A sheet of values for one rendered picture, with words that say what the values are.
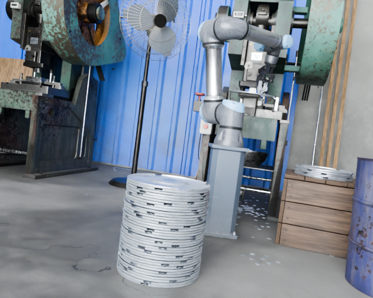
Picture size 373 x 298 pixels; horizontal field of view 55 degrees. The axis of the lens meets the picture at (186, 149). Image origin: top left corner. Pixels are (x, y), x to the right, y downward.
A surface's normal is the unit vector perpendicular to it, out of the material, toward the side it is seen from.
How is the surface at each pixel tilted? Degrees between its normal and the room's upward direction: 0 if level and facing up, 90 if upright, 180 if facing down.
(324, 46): 124
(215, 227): 90
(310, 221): 90
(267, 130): 90
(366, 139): 90
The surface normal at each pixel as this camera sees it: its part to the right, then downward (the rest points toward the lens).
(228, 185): 0.03, 0.06
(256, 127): -0.23, 0.02
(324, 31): -0.26, 0.40
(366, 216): -0.95, -0.07
